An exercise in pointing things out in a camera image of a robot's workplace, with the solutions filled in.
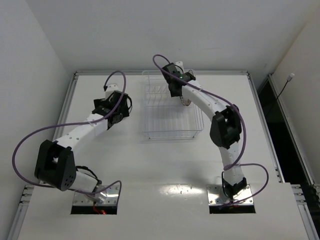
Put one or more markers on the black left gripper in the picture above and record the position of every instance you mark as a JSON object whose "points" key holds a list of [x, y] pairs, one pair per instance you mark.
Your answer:
{"points": [[124, 103]]}

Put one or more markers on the white plate orange sunburst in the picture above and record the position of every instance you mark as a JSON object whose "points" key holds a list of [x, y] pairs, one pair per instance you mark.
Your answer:
{"points": [[185, 101]]}

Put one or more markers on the metal base plate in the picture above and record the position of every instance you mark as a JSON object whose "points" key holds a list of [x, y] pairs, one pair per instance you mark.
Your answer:
{"points": [[106, 198], [216, 196]]}

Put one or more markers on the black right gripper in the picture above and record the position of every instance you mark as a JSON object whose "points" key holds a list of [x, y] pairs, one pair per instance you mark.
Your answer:
{"points": [[174, 89]]}

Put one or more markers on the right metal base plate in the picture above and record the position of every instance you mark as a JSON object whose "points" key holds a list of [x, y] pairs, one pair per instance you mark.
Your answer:
{"points": [[216, 196]]}

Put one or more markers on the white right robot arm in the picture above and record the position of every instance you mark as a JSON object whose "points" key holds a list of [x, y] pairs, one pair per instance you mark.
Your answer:
{"points": [[225, 130]]}

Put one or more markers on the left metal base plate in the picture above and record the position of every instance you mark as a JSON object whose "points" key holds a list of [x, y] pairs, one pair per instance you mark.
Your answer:
{"points": [[106, 198]]}

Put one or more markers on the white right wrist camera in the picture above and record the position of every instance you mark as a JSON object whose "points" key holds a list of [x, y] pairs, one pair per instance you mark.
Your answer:
{"points": [[179, 65]]}

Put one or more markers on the black cable white plug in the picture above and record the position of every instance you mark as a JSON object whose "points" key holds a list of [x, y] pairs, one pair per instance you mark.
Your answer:
{"points": [[288, 80]]}

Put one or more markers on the aluminium table frame rail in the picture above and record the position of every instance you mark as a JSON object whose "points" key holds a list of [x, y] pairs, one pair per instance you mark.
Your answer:
{"points": [[29, 188]]}

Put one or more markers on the white wire dish rack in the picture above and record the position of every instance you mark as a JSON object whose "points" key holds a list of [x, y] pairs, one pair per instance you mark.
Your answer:
{"points": [[165, 118]]}

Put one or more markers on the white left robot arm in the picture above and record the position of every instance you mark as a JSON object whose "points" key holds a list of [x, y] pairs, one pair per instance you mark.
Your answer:
{"points": [[56, 164]]}

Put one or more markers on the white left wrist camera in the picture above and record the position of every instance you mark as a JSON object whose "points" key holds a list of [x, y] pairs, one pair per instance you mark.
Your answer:
{"points": [[110, 89]]}

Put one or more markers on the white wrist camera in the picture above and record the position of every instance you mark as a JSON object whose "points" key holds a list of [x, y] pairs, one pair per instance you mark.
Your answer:
{"points": [[179, 65], [110, 89]]}

